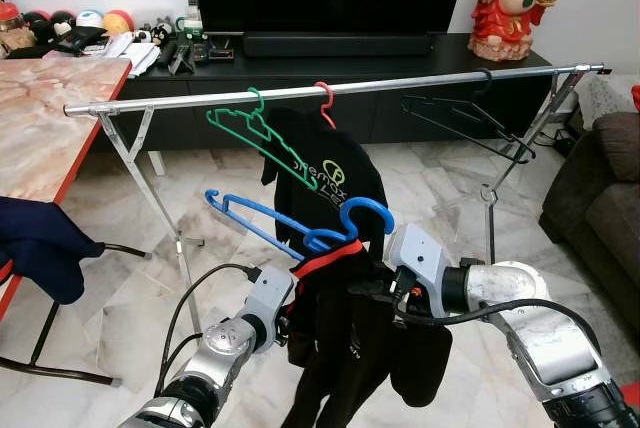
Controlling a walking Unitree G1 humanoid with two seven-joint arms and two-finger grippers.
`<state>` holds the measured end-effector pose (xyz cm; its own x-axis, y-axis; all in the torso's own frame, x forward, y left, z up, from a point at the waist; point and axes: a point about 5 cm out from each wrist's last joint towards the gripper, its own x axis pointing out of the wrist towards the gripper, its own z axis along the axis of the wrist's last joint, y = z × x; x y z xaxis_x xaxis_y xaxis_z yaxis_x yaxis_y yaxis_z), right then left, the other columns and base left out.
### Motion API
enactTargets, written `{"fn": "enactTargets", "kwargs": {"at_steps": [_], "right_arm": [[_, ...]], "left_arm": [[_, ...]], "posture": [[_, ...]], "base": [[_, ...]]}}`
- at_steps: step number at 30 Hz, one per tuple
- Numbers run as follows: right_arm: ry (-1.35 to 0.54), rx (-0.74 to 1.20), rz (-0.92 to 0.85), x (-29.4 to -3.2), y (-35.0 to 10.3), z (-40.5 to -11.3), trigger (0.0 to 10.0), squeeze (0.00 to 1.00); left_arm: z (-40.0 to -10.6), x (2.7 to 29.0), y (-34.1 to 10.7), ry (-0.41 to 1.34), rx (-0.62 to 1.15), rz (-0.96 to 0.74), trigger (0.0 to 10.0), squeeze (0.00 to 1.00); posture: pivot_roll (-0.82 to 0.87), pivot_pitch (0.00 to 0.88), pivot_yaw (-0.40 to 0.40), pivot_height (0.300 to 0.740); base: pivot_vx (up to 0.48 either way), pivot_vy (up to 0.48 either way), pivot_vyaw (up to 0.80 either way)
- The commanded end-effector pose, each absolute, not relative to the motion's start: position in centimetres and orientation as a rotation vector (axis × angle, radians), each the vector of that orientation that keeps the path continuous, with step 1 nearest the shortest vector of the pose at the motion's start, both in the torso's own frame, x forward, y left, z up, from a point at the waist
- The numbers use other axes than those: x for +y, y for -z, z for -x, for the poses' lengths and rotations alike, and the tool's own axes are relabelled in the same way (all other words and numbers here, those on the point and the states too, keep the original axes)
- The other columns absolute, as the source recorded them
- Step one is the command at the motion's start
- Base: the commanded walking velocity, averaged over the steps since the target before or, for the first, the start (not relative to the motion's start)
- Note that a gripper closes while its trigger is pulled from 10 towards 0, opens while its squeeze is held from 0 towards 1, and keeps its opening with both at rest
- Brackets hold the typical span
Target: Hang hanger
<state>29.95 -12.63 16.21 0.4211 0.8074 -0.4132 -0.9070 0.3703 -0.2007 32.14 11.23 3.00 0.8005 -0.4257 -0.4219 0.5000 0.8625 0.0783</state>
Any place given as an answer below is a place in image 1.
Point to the plain black garment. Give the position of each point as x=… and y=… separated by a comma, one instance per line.
x=340, y=348

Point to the blue plastic hanger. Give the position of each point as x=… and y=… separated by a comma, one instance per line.
x=366, y=203

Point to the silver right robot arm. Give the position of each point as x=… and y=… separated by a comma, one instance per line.
x=545, y=348

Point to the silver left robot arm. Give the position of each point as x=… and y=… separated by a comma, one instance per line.
x=215, y=363

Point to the red plastic hanger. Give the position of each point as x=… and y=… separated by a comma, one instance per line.
x=330, y=118

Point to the black shirt green logo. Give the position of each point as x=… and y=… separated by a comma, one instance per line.
x=320, y=168

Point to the brown fabric sofa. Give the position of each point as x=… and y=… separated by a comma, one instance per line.
x=600, y=218

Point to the black soundbar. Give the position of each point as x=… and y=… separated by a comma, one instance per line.
x=340, y=44

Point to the black TV console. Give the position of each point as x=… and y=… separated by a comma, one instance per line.
x=450, y=48

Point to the navy jacket red trim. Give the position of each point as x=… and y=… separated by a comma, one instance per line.
x=45, y=248

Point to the red plastic stool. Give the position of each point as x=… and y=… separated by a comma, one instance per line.
x=630, y=395

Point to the black electronic device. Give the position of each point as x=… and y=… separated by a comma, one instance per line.
x=218, y=48

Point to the grey textured cushion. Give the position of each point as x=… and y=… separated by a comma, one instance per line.
x=600, y=98

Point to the green black toy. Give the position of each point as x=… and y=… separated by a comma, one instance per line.
x=192, y=36

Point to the red laughing Buddha figurine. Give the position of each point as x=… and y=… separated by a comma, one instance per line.
x=510, y=18

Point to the white paper stack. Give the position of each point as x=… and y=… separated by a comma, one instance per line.
x=135, y=53

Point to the marble top folding table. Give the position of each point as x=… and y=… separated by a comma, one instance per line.
x=50, y=118

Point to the clear plastic bottle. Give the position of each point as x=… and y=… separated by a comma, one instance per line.
x=193, y=16

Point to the orange ball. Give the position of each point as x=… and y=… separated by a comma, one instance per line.
x=118, y=23

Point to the white blue ball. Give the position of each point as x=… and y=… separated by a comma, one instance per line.
x=90, y=19

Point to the black plush toy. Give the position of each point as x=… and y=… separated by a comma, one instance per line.
x=45, y=28

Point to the red lid jar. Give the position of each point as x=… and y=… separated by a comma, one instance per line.
x=10, y=16

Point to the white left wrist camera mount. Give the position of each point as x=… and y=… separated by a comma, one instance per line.
x=265, y=298

